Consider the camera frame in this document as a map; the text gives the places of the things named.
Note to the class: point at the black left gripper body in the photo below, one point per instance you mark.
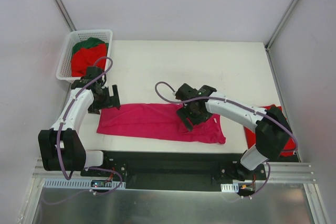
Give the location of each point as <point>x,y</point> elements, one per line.
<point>108,100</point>

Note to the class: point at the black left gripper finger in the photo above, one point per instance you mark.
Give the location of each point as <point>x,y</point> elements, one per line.
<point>94,109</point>
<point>114,100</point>

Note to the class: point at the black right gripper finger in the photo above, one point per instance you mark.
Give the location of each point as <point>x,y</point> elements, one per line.
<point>202,115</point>
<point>182,115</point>

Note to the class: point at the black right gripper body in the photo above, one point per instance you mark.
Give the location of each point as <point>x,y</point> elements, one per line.
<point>187,117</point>

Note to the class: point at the white perforated plastic basket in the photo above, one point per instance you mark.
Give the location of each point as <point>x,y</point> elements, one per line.
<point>64,67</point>

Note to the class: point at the pink t shirt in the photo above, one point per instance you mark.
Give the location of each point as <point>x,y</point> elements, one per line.
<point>157,121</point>

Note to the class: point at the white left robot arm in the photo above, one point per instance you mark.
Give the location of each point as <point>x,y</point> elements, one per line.
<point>60,146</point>

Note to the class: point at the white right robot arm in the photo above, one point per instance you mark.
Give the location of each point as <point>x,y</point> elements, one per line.
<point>242,114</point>

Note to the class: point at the red t shirt in basket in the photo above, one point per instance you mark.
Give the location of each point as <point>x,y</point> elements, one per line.
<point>83,57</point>

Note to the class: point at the green t shirt in basket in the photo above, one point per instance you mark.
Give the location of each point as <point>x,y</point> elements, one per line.
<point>87,44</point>

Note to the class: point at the folded red t shirt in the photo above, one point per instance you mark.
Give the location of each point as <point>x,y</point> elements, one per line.
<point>272,136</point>

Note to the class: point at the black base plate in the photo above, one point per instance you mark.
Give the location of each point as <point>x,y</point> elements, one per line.
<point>175,171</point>

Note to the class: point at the left aluminium frame post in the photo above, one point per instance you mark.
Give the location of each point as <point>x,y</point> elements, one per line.
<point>65,15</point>

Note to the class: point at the aluminium frame post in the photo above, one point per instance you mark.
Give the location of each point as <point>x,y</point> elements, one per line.
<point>281,24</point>
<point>65,15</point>

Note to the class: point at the right aluminium frame post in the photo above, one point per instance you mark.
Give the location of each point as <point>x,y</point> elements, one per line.
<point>281,24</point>

